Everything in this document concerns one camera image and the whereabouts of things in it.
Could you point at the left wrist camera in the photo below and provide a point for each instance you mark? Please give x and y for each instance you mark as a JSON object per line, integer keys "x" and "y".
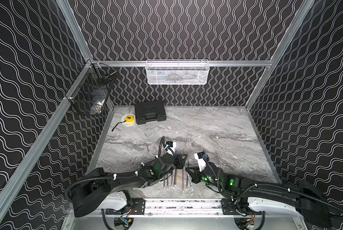
{"x": 170, "y": 147}

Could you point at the black plastic tool case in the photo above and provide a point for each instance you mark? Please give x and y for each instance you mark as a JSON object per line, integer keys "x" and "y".
{"x": 150, "y": 111}

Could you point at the yellow tape measure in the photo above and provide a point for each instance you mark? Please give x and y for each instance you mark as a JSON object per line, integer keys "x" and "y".
{"x": 126, "y": 120}

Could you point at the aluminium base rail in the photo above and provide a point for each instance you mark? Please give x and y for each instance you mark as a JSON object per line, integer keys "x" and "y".
{"x": 203, "y": 208}

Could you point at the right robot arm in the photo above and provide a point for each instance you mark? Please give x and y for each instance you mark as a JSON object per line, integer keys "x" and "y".
{"x": 246, "y": 197}

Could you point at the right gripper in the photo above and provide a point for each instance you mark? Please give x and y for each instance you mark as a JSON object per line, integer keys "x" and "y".
{"x": 194, "y": 174}

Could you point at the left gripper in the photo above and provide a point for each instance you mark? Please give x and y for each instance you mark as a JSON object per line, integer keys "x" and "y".
{"x": 176, "y": 161}

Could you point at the red pencil pink cap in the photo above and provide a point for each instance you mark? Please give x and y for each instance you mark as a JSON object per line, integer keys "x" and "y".
{"x": 172, "y": 179}

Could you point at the white mesh wall basket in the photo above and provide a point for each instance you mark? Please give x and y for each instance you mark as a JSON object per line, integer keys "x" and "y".
{"x": 177, "y": 72}

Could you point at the black wire wall basket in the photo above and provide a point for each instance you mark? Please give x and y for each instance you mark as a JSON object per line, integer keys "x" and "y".
{"x": 91, "y": 96}

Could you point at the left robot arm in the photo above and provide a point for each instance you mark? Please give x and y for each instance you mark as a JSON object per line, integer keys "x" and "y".
{"x": 88, "y": 193}

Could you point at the dark pencil yellow cap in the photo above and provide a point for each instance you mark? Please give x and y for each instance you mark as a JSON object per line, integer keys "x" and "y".
{"x": 190, "y": 183}

